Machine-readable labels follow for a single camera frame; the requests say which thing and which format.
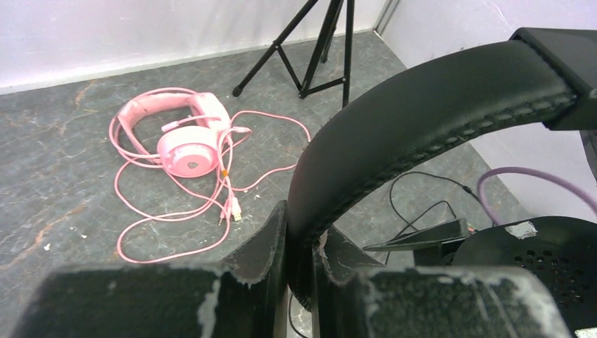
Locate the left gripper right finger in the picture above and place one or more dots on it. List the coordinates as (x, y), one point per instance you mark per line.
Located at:
(353, 295)

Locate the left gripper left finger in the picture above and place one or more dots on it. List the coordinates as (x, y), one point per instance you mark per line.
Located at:
(242, 295)

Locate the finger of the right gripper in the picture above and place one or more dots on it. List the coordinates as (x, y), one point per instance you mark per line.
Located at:
(433, 246)

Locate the black headphones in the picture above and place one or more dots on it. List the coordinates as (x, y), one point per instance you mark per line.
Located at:
(539, 75)

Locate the pink headphones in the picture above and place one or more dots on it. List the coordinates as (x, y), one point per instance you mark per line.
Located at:
(188, 147)

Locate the black music stand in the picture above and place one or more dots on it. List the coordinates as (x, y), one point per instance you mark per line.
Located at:
(320, 52)

